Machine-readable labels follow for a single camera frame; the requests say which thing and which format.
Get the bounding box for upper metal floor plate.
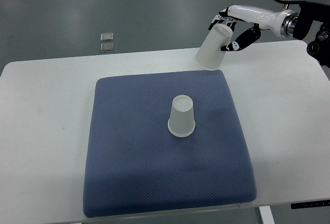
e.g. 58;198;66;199
100;32;114;42

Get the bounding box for white table leg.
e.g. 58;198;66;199
258;206;275;224

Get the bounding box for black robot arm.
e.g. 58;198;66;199
274;0;329;67

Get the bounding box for black table control panel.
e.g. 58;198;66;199
290;200;330;210

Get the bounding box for white paper cup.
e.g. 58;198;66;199
194;24;233;71
168;95;195;137

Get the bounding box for blue grey fabric cushion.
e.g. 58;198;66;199
83;70;257;218

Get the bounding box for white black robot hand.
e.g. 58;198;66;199
208;5;298;51

